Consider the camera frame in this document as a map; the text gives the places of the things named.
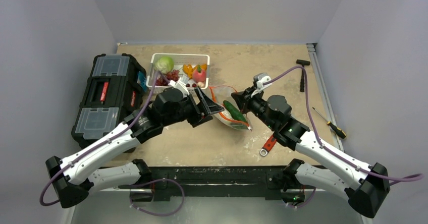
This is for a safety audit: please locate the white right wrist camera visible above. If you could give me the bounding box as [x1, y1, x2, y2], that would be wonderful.
[250, 73, 273, 97]

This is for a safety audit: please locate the pink peach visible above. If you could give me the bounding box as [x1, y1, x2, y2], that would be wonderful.
[192, 65, 206, 83]

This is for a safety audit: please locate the red adjustable wrench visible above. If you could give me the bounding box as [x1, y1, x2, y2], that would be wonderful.
[259, 135, 277, 157]

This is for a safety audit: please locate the yellow black screwdriver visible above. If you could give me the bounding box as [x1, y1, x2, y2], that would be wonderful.
[312, 107, 347, 139]

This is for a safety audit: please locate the green cabbage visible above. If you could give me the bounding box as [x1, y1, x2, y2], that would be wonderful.
[154, 56, 174, 74]

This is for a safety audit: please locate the clear zip top bag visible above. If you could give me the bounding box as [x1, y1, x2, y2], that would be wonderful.
[209, 85, 252, 131]

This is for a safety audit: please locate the black toolbox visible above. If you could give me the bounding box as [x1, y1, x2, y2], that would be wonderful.
[71, 53, 148, 149]

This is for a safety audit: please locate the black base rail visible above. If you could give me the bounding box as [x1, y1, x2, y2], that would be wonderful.
[129, 165, 313, 204]

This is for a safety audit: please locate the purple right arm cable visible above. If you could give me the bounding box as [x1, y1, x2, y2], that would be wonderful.
[264, 65, 424, 185]

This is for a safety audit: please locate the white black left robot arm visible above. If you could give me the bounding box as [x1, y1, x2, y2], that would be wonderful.
[45, 87, 224, 208]

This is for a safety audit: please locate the white radish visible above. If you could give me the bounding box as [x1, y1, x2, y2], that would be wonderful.
[215, 110, 252, 131]

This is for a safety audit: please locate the green cucumber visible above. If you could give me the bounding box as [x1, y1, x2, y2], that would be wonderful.
[223, 100, 248, 123]

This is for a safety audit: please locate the white plastic basket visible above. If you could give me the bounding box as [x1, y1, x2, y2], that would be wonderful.
[146, 53, 210, 94]

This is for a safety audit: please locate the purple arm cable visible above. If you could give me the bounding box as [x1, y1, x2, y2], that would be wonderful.
[264, 65, 424, 185]
[39, 70, 186, 216]

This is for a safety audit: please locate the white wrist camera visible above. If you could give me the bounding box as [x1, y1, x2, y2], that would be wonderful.
[250, 73, 273, 97]
[168, 75, 190, 97]

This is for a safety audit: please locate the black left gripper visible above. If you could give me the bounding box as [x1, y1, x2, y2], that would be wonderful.
[163, 86, 223, 127]

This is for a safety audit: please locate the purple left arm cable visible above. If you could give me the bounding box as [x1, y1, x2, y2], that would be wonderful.
[39, 70, 186, 216]

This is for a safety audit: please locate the purple grape bunch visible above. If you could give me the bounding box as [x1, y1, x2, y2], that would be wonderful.
[155, 69, 180, 86]

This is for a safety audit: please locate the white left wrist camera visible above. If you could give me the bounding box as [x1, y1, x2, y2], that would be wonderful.
[168, 75, 190, 97]

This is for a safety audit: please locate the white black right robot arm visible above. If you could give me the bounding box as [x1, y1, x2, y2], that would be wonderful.
[231, 88, 390, 218]

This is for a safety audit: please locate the black hammer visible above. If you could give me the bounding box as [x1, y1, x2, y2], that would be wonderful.
[296, 59, 311, 92]

